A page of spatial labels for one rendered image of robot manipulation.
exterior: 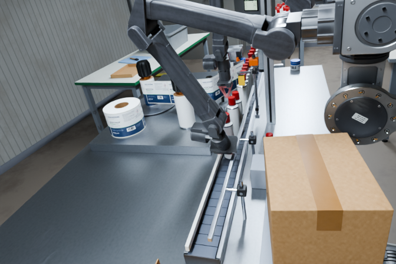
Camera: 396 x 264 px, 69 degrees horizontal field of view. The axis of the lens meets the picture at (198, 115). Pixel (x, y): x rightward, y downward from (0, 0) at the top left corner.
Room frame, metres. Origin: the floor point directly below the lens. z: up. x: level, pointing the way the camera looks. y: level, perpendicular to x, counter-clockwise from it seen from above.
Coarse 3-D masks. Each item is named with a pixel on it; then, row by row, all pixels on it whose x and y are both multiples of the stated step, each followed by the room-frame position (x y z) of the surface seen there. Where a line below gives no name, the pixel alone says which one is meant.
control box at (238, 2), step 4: (236, 0) 1.42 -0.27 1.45; (240, 0) 1.40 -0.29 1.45; (272, 0) 1.34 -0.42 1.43; (236, 4) 1.42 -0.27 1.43; (240, 4) 1.40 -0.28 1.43; (272, 4) 1.34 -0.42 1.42; (236, 8) 1.42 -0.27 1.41; (240, 8) 1.40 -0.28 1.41; (244, 8) 1.38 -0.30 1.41; (272, 8) 1.34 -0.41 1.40; (240, 12) 1.40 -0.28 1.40; (244, 12) 1.38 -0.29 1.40; (248, 12) 1.36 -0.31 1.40; (252, 12) 1.34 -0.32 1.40; (256, 12) 1.32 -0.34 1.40; (260, 12) 1.31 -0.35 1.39; (272, 12) 1.34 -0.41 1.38
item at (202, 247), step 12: (252, 96) 1.58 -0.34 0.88; (252, 108) 1.41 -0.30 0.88; (240, 144) 1.08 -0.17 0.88; (240, 156) 1.00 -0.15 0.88; (216, 180) 0.87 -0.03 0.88; (216, 192) 0.80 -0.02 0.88; (228, 192) 0.79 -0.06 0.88; (216, 204) 0.74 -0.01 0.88; (228, 204) 0.73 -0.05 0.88; (204, 216) 0.70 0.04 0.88; (204, 228) 0.65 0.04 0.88; (216, 228) 0.64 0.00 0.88; (204, 240) 0.60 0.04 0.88; (216, 240) 0.60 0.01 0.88; (192, 252) 0.57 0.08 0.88; (204, 252) 0.56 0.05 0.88; (216, 252) 0.56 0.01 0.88
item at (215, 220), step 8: (248, 104) 1.30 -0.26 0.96; (240, 128) 1.08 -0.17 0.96; (240, 136) 1.03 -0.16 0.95; (232, 160) 0.86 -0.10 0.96; (224, 184) 0.74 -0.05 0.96; (224, 192) 0.70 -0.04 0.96; (216, 208) 0.64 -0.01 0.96; (216, 216) 0.61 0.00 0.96; (216, 224) 0.59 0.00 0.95; (208, 240) 0.54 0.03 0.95
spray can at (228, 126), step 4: (228, 116) 0.99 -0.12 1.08; (228, 120) 0.99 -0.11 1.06; (228, 124) 0.99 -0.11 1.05; (232, 124) 0.99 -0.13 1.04; (224, 128) 0.98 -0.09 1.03; (228, 128) 0.98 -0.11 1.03; (232, 128) 0.99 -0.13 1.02; (228, 132) 0.98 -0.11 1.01; (232, 132) 0.99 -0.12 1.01; (228, 156) 0.98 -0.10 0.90
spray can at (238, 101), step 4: (232, 92) 1.21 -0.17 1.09; (236, 92) 1.20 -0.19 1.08; (236, 96) 1.19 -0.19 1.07; (236, 100) 1.19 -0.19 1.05; (240, 100) 1.19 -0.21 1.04; (240, 104) 1.18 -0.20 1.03; (240, 108) 1.18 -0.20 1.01; (240, 112) 1.18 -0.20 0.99; (240, 116) 1.18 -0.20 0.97; (240, 120) 1.18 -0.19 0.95; (240, 124) 1.18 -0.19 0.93; (244, 128) 1.19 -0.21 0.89
